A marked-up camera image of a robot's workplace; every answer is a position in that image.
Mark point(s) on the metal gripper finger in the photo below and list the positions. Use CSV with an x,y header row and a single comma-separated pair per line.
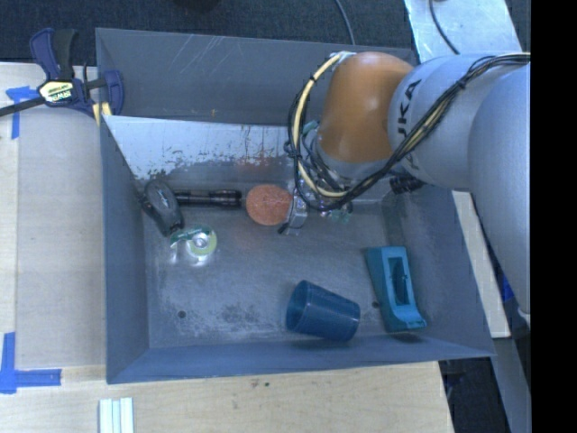
x,y
301,206
295,226

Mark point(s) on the grey metal bin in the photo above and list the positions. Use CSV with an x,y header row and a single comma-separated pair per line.
x,y
252,287

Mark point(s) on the blue cup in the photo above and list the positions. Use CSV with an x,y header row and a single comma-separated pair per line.
x,y
322,311

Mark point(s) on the teal open box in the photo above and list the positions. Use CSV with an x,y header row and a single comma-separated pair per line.
x,y
396,287

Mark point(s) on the dark grey oval tool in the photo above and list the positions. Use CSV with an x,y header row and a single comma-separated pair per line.
x,y
163,205

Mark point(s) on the black cylinder on white bracket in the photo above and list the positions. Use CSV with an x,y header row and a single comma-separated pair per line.
x,y
404,184

